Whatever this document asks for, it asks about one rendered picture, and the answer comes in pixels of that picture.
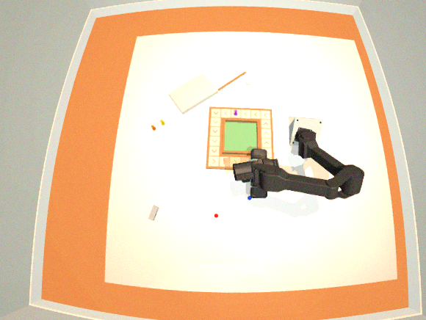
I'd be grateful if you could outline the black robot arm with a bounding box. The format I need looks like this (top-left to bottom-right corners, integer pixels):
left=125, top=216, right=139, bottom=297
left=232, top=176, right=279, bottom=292
left=233, top=127, right=364, bottom=200

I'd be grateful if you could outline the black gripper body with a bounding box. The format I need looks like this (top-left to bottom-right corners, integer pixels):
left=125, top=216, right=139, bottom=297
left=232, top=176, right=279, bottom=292
left=250, top=148, right=267, bottom=199

